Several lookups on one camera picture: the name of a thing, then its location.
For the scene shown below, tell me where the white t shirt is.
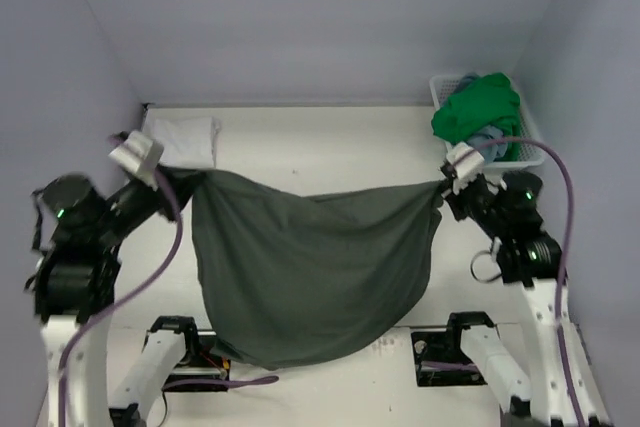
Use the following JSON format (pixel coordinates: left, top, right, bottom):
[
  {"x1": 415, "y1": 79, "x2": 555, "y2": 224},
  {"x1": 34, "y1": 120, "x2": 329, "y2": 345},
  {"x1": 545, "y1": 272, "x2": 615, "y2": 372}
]
[{"x1": 145, "y1": 116, "x2": 221, "y2": 170}]

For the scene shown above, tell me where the grey green t shirt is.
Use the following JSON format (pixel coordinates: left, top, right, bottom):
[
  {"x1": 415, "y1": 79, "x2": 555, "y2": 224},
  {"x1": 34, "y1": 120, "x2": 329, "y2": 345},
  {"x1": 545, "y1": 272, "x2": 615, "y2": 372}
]
[{"x1": 175, "y1": 169, "x2": 442, "y2": 370}]

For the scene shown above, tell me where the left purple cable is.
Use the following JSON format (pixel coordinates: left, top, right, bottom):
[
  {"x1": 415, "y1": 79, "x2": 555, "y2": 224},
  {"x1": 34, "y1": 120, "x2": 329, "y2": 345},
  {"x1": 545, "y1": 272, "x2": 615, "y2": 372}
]
[{"x1": 55, "y1": 132, "x2": 280, "y2": 427}]

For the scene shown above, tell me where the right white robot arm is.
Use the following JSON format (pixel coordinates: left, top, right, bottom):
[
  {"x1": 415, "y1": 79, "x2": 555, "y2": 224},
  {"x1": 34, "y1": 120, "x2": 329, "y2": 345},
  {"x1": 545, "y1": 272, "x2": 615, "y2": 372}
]
[{"x1": 442, "y1": 166, "x2": 611, "y2": 426}]

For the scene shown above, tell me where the blue t shirt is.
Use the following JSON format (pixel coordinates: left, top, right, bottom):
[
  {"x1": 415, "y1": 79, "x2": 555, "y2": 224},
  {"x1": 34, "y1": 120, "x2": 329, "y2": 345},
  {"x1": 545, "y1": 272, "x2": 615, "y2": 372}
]
[{"x1": 454, "y1": 72, "x2": 508, "y2": 163}]

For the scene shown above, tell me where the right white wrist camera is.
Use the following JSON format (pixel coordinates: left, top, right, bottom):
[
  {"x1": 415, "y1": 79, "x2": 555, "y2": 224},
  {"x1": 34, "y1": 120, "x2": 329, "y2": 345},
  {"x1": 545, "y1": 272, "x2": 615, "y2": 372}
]
[{"x1": 441, "y1": 142, "x2": 485, "y2": 195}]

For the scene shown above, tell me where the white laundry basket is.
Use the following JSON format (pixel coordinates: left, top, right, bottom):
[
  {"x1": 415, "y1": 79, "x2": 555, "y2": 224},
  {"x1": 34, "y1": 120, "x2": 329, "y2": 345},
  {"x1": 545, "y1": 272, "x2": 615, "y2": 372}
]
[{"x1": 429, "y1": 74, "x2": 541, "y2": 150}]

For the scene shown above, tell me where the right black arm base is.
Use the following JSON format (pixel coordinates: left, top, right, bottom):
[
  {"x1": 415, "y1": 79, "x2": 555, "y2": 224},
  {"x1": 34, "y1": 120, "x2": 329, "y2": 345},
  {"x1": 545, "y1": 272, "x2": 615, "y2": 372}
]
[{"x1": 410, "y1": 311, "x2": 495, "y2": 387}]

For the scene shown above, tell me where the purple cable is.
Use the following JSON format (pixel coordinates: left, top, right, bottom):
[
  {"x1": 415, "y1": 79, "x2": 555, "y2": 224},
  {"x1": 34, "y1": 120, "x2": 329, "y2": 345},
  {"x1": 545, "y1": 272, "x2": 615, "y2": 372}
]
[
  {"x1": 55, "y1": 132, "x2": 280, "y2": 427},
  {"x1": 419, "y1": 136, "x2": 586, "y2": 427}
]

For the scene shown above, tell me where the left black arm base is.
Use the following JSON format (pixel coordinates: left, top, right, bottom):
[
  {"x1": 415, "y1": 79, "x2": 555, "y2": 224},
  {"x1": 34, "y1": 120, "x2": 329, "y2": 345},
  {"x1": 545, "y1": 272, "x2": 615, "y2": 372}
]
[{"x1": 144, "y1": 316, "x2": 231, "y2": 384}]

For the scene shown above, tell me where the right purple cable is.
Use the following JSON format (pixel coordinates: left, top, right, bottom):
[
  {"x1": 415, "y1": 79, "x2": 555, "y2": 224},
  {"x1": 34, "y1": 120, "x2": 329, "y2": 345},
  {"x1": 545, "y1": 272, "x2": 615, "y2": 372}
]
[{"x1": 419, "y1": 136, "x2": 586, "y2": 427}]

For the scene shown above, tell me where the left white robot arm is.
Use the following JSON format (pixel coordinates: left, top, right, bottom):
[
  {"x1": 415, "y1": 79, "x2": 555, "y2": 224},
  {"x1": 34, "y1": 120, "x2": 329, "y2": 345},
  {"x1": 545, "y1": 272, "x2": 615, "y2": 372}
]
[{"x1": 25, "y1": 167, "x2": 203, "y2": 426}]

